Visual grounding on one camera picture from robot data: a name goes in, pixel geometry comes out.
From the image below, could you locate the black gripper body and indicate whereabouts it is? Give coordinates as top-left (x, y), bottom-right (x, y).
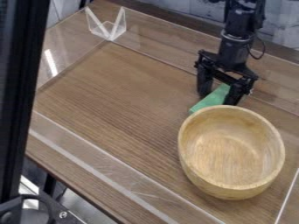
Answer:
top-left (194, 31), bottom-right (258, 92)

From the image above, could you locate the black cable lower left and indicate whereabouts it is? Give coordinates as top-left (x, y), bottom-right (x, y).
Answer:
top-left (19, 193), bottom-right (61, 224)

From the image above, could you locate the black metal frame post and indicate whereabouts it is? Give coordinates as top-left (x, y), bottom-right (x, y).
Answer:
top-left (0, 0), bottom-right (51, 203)

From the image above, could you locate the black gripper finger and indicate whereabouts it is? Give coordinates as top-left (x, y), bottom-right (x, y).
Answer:
top-left (225, 82), bottom-right (249, 106)
top-left (198, 66), bottom-right (213, 97)

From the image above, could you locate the brown wooden bowl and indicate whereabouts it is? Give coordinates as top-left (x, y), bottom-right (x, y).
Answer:
top-left (178, 105), bottom-right (286, 200)

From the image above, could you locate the black table leg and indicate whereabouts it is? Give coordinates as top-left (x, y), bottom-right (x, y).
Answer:
top-left (43, 174), bottom-right (58, 197)

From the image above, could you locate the green rectangular block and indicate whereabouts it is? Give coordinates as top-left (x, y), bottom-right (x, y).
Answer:
top-left (190, 84), bottom-right (230, 114)

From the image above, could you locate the grey metal base plate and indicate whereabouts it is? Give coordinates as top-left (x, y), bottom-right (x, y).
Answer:
top-left (39, 195), bottom-right (90, 224)

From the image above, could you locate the clear acrylic corner bracket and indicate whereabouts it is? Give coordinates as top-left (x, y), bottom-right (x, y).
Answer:
top-left (85, 7), bottom-right (127, 41)

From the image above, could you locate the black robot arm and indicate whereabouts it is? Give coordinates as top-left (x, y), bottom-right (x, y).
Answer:
top-left (194, 0), bottom-right (266, 106)

